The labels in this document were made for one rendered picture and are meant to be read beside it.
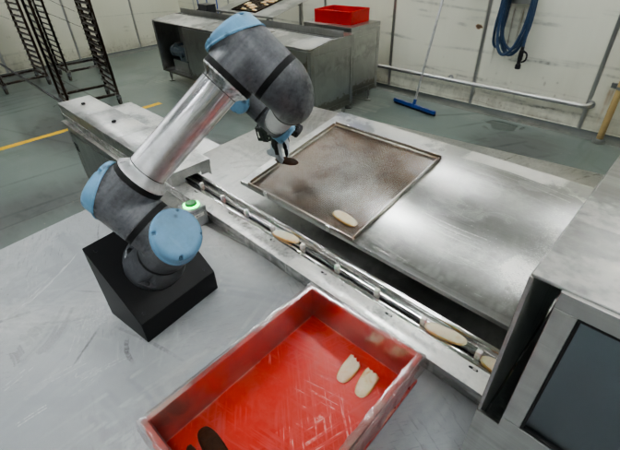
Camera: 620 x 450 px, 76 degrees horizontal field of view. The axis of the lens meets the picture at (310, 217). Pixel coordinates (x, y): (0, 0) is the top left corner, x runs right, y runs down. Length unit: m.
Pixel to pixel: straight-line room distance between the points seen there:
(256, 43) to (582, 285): 0.66
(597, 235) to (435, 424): 0.50
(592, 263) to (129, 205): 0.79
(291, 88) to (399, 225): 0.59
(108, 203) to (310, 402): 0.59
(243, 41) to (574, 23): 3.90
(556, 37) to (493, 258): 3.56
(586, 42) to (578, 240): 3.94
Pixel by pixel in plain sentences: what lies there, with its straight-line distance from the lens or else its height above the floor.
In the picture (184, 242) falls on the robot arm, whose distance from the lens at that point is 0.89.
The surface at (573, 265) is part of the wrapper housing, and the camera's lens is 0.57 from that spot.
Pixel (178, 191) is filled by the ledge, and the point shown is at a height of 0.86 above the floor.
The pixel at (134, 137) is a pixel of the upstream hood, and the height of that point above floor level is 0.92.
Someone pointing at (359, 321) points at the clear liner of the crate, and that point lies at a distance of 0.93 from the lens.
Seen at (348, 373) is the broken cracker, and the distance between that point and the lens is 0.95.
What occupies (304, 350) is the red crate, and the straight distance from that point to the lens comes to 1.00.
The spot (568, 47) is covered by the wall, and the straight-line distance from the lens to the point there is 4.54.
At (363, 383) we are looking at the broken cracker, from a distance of 0.94.
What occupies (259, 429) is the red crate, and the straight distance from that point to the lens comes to 0.91.
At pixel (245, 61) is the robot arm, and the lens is 0.83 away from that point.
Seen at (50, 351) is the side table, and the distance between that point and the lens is 1.21.
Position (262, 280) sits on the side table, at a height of 0.82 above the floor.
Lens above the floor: 1.63
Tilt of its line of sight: 35 degrees down
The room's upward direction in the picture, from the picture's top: 2 degrees counter-clockwise
